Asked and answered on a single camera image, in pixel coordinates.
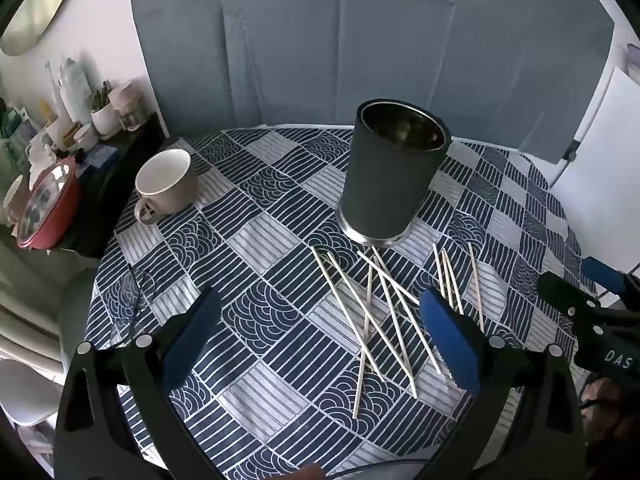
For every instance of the beige ceramic mug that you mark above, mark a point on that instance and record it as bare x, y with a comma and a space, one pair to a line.
166, 184

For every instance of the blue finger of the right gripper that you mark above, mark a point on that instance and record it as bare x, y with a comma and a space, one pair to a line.
562, 295
602, 274

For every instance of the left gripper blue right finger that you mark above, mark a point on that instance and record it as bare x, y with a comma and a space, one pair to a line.
454, 336

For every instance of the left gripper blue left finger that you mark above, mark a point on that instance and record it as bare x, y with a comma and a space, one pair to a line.
195, 327

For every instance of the oval wall mirror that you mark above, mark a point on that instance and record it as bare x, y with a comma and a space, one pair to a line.
35, 5

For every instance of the dark cylindrical utensil holder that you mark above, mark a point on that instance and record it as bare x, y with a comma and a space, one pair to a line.
395, 151

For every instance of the grey fabric backdrop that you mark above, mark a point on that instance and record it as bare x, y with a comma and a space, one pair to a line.
516, 73

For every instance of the red bowl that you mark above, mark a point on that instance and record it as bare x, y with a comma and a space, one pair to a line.
50, 207

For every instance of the wooden chopstick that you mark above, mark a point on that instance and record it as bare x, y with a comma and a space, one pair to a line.
374, 323
404, 296
363, 356
452, 288
396, 324
478, 294
440, 277
363, 346

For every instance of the white spray bottle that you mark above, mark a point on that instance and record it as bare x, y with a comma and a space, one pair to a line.
77, 88

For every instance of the blue patterned tablecloth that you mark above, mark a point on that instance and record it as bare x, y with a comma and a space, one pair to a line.
274, 388

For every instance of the small potted plant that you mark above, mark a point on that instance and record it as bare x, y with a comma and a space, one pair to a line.
104, 117

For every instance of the person's right hand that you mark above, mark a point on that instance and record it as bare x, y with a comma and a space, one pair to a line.
610, 409

